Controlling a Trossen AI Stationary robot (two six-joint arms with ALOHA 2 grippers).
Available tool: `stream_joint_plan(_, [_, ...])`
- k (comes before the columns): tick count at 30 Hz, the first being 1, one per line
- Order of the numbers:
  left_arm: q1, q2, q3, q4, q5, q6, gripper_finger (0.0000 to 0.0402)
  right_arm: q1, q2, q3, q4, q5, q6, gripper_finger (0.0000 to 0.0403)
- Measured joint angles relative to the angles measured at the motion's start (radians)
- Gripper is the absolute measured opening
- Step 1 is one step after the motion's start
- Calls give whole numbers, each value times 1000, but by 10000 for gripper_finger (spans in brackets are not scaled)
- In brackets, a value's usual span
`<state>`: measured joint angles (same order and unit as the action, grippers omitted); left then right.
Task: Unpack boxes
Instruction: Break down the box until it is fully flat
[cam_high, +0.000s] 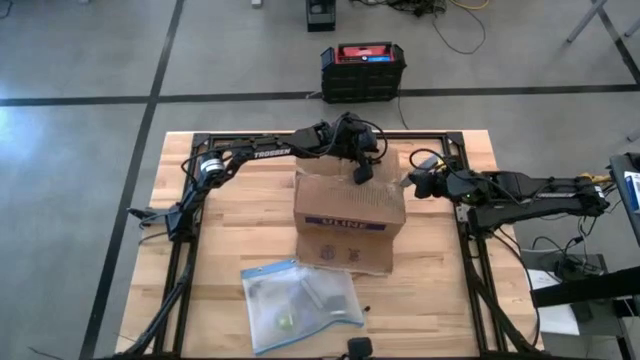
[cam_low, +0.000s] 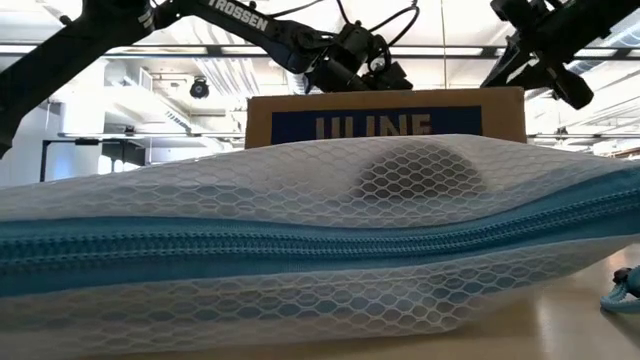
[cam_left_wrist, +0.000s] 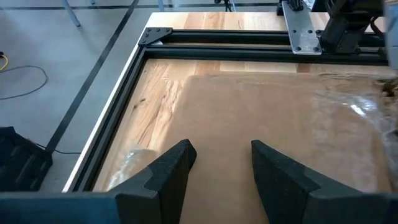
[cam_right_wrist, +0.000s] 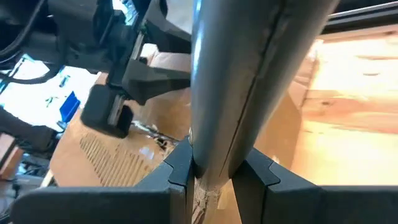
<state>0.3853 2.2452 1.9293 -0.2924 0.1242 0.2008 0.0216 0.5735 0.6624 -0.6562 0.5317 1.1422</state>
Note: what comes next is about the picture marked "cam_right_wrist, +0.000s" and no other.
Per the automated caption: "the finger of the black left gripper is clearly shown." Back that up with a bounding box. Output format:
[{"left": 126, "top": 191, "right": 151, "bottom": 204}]
[
  {"left": 122, "top": 58, "right": 192, "bottom": 106},
  {"left": 143, "top": 0, "right": 192, "bottom": 54}
]

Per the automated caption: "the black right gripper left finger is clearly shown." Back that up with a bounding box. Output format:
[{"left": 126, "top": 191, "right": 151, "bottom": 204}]
[{"left": 11, "top": 136, "right": 196, "bottom": 224}]

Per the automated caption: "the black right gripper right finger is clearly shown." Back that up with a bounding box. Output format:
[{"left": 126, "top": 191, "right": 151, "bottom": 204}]
[{"left": 231, "top": 147, "right": 398, "bottom": 224}]

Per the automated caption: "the brown cardboard box blue print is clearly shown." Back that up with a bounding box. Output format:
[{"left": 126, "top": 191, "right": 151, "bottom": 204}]
[{"left": 48, "top": 43, "right": 321, "bottom": 224}]

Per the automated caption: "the grey utility knife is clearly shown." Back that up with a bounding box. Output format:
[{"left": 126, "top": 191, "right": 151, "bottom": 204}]
[{"left": 189, "top": 0, "right": 340, "bottom": 190}]

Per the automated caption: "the white mesh pouch blue trim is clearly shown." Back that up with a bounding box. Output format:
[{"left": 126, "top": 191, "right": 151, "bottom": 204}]
[{"left": 0, "top": 54, "right": 102, "bottom": 131}]

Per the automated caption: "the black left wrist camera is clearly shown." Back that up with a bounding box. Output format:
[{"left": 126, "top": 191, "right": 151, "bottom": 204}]
[{"left": 80, "top": 83, "right": 134, "bottom": 139}]

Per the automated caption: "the black aluminium table frame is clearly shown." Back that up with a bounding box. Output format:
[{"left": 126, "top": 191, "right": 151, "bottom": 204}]
[{"left": 322, "top": 0, "right": 398, "bottom": 35}]

